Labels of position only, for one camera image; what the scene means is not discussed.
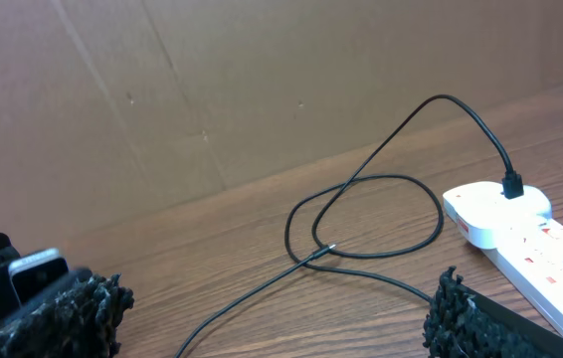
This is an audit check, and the white charger plug adapter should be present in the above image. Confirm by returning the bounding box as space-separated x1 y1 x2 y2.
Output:
443 181 552 250

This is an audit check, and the white power strip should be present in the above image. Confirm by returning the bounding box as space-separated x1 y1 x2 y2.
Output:
483 219 563 336

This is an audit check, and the brown cardboard backdrop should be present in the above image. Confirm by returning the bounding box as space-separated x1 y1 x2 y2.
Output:
0 1 563 250

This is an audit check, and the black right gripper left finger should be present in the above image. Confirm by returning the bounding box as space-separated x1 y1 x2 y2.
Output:
0 272 134 358

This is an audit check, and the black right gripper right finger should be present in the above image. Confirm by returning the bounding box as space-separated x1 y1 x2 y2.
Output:
423 266 563 358

